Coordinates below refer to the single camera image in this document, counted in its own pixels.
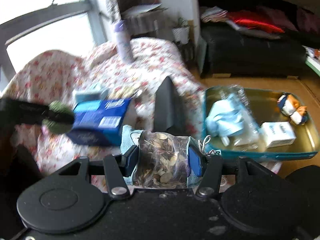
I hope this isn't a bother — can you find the potpourri sachet bag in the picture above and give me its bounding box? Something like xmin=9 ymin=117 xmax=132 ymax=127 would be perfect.
xmin=120 ymin=125 xmax=222 ymax=190

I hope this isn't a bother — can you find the teal metal tin box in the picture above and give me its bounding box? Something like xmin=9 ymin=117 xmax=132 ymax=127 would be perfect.
xmin=203 ymin=85 xmax=319 ymax=161

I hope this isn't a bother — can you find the green fluffy sponge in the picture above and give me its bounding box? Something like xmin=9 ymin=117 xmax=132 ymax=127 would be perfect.
xmin=42 ymin=101 xmax=75 ymax=134

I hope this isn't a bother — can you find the floral tablecloth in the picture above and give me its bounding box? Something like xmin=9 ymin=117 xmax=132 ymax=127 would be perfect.
xmin=1 ymin=38 xmax=204 ymax=174

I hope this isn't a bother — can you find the black triangular stand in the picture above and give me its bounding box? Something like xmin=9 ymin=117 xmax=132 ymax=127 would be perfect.
xmin=153 ymin=76 xmax=188 ymax=136

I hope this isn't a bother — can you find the light blue sponge block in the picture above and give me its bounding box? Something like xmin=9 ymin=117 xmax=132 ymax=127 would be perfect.
xmin=73 ymin=87 xmax=108 ymax=103

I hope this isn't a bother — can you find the clear bag of cotton pads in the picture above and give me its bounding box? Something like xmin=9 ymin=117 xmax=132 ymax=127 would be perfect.
xmin=206 ymin=85 xmax=260 ymax=151

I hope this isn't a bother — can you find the patterned curtain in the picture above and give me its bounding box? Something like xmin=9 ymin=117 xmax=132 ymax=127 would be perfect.
xmin=103 ymin=0 xmax=123 ymax=23

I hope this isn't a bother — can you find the beige crochet doily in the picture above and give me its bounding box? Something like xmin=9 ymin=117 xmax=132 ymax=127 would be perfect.
xmin=117 ymin=86 xmax=139 ymax=99

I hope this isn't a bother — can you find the cluttered green coffee table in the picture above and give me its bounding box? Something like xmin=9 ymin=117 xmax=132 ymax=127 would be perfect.
xmin=304 ymin=46 xmax=320 ymax=76

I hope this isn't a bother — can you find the potted plant white pot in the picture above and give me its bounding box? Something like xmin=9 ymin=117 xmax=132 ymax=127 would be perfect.
xmin=171 ymin=17 xmax=195 ymax=45

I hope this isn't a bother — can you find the light blue face mask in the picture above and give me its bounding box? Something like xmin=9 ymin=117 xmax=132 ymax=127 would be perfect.
xmin=205 ymin=94 xmax=245 ymax=137

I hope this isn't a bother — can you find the navy orange fabric bundle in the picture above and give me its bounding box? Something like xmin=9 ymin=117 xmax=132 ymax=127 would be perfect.
xmin=277 ymin=93 xmax=308 ymax=125

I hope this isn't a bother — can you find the black sofa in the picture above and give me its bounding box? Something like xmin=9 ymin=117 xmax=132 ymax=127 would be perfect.
xmin=198 ymin=0 xmax=319 ymax=77

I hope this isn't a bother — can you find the folded striped cloth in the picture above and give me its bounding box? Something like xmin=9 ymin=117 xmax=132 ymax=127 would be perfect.
xmin=200 ymin=7 xmax=228 ymax=23

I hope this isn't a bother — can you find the wooden side shelf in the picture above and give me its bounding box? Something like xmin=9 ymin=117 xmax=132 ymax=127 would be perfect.
xmin=121 ymin=0 xmax=169 ymax=39

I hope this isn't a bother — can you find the purple thermos bottle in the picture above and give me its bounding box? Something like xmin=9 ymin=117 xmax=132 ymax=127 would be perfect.
xmin=114 ymin=20 xmax=135 ymax=64

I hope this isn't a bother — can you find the blue Tempo tissue pack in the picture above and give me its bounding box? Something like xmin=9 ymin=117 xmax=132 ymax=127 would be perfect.
xmin=66 ymin=98 xmax=137 ymax=146

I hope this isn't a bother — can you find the white tissue packet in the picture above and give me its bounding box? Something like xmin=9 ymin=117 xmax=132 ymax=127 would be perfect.
xmin=260 ymin=122 xmax=296 ymax=148

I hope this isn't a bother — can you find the red cushion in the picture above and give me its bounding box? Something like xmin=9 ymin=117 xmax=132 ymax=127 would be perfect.
xmin=227 ymin=10 xmax=285 ymax=34

